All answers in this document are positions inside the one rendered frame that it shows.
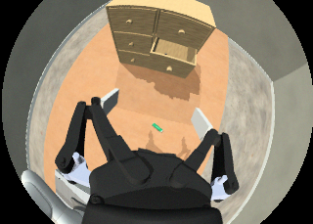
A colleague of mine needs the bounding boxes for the tall wooden chest of drawers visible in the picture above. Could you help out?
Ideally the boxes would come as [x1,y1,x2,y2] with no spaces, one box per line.
[106,0,216,63]

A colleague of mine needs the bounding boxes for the brown wooden drawer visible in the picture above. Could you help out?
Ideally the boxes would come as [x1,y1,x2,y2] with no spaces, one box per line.
[156,11,211,49]
[109,7,157,35]
[117,50,150,67]
[113,31,153,54]
[149,37,197,78]

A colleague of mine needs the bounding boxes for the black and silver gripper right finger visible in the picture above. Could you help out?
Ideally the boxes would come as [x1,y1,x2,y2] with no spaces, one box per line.
[169,108,240,202]

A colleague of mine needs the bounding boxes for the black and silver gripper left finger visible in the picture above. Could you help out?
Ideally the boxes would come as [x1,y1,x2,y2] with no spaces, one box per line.
[55,88,150,188]

